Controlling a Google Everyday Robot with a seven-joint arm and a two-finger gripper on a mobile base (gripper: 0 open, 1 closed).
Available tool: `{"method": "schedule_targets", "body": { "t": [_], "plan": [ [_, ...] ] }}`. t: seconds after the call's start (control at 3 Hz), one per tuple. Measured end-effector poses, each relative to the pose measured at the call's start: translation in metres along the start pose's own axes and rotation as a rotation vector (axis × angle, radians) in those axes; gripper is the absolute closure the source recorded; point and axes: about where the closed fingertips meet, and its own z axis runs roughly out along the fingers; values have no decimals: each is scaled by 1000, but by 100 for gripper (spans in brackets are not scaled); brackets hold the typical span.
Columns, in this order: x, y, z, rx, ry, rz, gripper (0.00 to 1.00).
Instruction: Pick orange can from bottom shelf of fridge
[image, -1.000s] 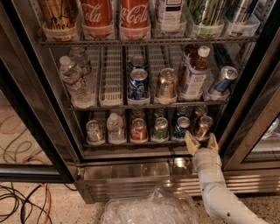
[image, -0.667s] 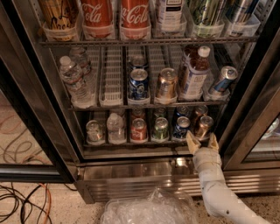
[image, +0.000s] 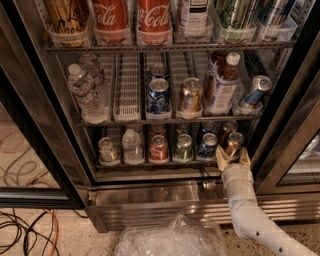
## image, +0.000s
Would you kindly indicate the blue can middle rear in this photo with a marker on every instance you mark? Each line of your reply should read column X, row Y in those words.
column 158, row 70

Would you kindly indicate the red cola can rear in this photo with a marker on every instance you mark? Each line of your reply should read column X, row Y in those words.
column 157, row 129

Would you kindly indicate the slim blue silver can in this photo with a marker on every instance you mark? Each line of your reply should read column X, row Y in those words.
column 260, row 85

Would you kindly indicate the silver can bottom left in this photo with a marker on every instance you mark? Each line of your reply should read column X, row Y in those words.
column 108, row 152

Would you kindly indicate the orange soda can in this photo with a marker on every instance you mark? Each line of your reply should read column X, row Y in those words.
column 233, row 144
column 226, row 128

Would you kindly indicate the brown tea bottle rear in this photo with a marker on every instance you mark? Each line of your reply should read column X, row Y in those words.
column 217, row 58

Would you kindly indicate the red cola bottle left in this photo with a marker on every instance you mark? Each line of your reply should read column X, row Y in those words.
column 112, row 20

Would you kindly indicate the orange soda can rear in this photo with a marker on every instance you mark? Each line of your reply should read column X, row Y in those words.
column 226, row 128

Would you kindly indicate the red cola can front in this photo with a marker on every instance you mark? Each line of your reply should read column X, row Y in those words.
column 158, row 148

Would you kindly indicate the gold tall can top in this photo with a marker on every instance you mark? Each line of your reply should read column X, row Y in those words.
column 68, row 20

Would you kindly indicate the clear plastic bag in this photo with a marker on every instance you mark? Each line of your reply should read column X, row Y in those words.
column 181, row 237

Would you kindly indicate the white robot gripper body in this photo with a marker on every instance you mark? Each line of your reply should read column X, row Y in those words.
column 236, row 173

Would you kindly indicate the blue can bottom front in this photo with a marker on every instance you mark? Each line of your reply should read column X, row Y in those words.
column 207, row 146

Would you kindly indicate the blue can bottom rear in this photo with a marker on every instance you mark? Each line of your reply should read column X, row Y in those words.
column 207, row 127

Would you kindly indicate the water bottle middle front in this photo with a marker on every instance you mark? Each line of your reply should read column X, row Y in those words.
column 83, row 88

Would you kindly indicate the white label bottle top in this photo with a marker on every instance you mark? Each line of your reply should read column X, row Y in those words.
column 192, row 15

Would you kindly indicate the silver blue can top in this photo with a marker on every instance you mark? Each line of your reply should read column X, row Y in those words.
column 272, row 17

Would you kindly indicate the red cola bottle right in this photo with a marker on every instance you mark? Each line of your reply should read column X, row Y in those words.
column 154, row 21

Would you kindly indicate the left glass fridge door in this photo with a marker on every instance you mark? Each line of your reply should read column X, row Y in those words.
column 35, row 93

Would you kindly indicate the orange soda can front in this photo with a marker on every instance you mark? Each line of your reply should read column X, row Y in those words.
column 233, row 144

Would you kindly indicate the brown tea bottle front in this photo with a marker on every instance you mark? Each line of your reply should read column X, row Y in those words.
column 219, row 93

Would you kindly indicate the brown tea bottle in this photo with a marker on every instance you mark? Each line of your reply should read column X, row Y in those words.
column 219, row 93
column 217, row 58

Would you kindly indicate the right glass fridge door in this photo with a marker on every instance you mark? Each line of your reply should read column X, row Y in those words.
column 283, row 172

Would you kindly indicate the green tall can top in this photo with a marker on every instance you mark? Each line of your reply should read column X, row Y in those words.
column 236, row 19

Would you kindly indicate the orange can middle shelf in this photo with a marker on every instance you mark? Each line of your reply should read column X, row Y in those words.
column 190, row 95

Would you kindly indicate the green can bottom rear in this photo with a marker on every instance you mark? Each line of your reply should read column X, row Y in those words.
column 182, row 128

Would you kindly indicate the small water bottle bottom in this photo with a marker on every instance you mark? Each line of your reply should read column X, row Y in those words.
column 132, row 147

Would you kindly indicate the red cola bottle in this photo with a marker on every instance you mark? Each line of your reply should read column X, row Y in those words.
column 112, row 20
column 154, row 21

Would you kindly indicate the stainless fridge base panel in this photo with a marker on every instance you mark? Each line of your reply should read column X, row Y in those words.
column 114, row 208

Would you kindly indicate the green can bottom front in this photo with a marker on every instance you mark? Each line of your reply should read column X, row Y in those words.
column 183, row 149

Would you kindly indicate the blue can middle front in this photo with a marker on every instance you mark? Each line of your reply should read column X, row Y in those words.
column 158, row 96

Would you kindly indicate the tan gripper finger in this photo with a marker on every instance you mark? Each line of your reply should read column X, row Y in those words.
column 222, row 158
column 244, row 157

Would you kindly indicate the glass fridge door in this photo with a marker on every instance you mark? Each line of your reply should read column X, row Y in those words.
column 35, row 93
column 283, row 172

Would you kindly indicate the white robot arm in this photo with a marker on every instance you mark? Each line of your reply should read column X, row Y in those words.
column 248, row 219

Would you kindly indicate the water bottle middle rear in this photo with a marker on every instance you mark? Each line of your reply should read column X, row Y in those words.
column 92, row 64

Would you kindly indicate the red cola can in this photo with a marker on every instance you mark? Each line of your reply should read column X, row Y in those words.
column 157, row 129
column 158, row 148

